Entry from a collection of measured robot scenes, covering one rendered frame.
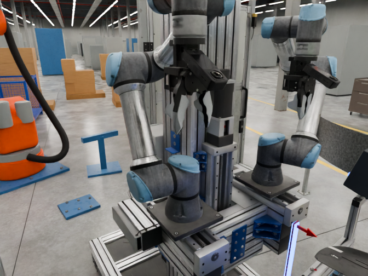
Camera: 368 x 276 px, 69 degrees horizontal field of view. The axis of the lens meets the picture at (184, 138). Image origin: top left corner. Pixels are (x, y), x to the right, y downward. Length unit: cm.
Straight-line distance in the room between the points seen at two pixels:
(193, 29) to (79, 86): 891
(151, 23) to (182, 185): 137
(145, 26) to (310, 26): 129
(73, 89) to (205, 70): 900
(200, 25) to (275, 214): 98
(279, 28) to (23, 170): 352
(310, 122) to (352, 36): 927
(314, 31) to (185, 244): 83
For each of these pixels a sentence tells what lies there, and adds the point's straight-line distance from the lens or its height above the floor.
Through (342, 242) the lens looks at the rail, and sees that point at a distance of 143.
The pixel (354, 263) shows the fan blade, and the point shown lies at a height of 118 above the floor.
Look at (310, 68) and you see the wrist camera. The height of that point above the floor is 159.
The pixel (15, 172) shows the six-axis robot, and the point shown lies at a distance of 402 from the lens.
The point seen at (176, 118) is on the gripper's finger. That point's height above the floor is 151.
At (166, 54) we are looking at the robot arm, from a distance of 94.
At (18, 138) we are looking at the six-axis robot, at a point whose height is 56.
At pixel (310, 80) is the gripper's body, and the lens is 100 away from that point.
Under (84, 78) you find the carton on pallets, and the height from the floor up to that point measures 63.
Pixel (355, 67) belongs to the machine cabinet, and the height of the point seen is 96.
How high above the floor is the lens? 167
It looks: 19 degrees down
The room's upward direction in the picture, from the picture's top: straight up
